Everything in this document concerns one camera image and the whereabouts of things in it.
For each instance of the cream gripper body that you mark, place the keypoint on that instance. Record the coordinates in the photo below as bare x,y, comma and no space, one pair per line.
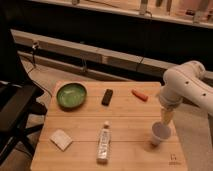
166,115

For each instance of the white sponge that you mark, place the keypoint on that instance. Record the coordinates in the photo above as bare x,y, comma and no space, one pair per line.
61,139

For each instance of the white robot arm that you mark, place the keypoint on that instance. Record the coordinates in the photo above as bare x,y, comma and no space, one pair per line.
184,81

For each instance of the orange carrot toy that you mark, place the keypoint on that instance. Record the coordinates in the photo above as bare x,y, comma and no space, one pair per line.
139,95

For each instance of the black rectangular block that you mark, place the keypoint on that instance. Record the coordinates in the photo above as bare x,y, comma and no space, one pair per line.
107,97

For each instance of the clear plastic bottle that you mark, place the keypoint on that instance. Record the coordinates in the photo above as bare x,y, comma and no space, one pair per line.
103,144

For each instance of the green bowl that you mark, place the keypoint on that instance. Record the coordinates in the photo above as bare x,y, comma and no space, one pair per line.
71,95

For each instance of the black chair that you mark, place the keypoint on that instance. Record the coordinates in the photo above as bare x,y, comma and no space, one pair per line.
18,96

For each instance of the wooden beam rail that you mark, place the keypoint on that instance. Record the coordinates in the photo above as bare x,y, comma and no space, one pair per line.
98,59

